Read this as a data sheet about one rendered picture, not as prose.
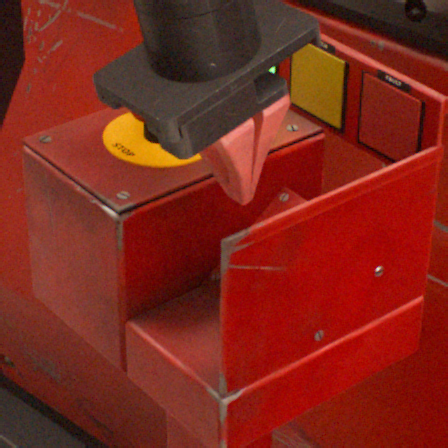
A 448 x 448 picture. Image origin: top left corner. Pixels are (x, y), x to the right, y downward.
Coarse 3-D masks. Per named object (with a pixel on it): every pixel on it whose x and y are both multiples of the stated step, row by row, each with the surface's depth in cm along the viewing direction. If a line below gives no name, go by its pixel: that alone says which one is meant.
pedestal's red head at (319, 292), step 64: (64, 128) 82; (320, 128) 83; (64, 192) 79; (128, 192) 76; (192, 192) 78; (256, 192) 81; (320, 192) 85; (384, 192) 74; (64, 256) 82; (128, 256) 77; (192, 256) 80; (256, 256) 69; (320, 256) 73; (384, 256) 76; (64, 320) 85; (128, 320) 79; (192, 320) 79; (256, 320) 71; (320, 320) 75; (384, 320) 79; (192, 384) 75; (256, 384) 74; (320, 384) 78
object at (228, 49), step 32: (160, 0) 62; (192, 0) 62; (224, 0) 62; (256, 0) 69; (160, 32) 63; (192, 32) 63; (224, 32) 63; (256, 32) 65; (288, 32) 66; (128, 64) 67; (160, 64) 65; (192, 64) 64; (224, 64) 64; (256, 64) 65; (128, 96) 65; (160, 96) 64; (192, 96) 64; (224, 96) 64; (160, 128) 63
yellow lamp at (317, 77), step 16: (304, 48) 81; (304, 64) 81; (320, 64) 80; (336, 64) 79; (304, 80) 82; (320, 80) 81; (336, 80) 80; (304, 96) 83; (320, 96) 81; (336, 96) 80; (320, 112) 82; (336, 112) 81
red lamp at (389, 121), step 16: (368, 80) 77; (368, 96) 78; (384, 96) 77; (400, 96) 76; (368, 112) 78; (384, 112) 77; (400, 112) 76; (416, 112) 75; (368, 128) 79; (384, 128) 78; (400, 128) 77; (416, 128) 76; (368, 144) 79; (384, 144) 78; (400, 144) 77
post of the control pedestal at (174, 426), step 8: (168, 416) 90; (168, 424) 90; (176, 424) 90; (168, 432) 91; (176, 432) 90; (184, 432) 89; (168, 440) 91; (176, 440) 90; (184, 440) 89; (192, 440) 89; (200, 440) 88; (256, 440) 89; (264, 440) 90
